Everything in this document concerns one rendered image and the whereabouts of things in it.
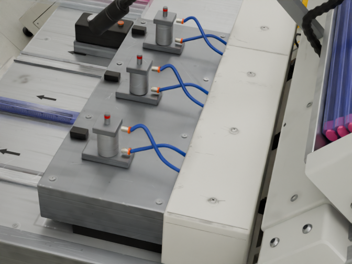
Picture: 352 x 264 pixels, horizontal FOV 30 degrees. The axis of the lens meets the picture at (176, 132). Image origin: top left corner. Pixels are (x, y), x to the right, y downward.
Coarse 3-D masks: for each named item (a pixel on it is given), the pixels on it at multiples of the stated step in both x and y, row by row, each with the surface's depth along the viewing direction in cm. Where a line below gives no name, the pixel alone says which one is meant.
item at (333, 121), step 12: (348, 0) 68; (348, 12) 65; (336, 24) 66; (348, 24) 64; (336, 36) 64; (348, 36) 62; (336, 48) 62; (348, 48) 60; (336, 60) 60; (348, 60) 58; (336, 72) 58; (348, 72) 57; (336, 84) 57; (348, 84) 55; (336, 96) 55; (348, 96) 53; (336, 108) 54; (348, 108) 52; (324, 120) 54; (336, 120) 52; (348, 120) 51; (324, 132) 53; (336, 132) 52; (348, 132) 51
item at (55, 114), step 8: (0, 96) 83; (0, 104) 82; (8, 104) 82; (16, 104) 82; (24, 104) 82; (32, 104) 82; (40, 104) 82; (16, 112) 82; (24, 112) 82; (32, 112) 81; (40, 112) 81; (48, 112) 81; (56, 112) 81; (64, 112) 81; (72, 112) 81; (56, 120) 81; (64, 120) 81; (72, 120) 80
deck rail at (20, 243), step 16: (0, 240) 65; (16, 240) 65; (32, 240) 65; (48, 240) 65; (64, 240) 65; (0, 256) 67; (16, 256) 66; (32, 256) 65; (48, 256) 65; (64, 256) 64; (80, 256) 64; (96, 256) 64; (112, 256) 64; (128, 256) 64
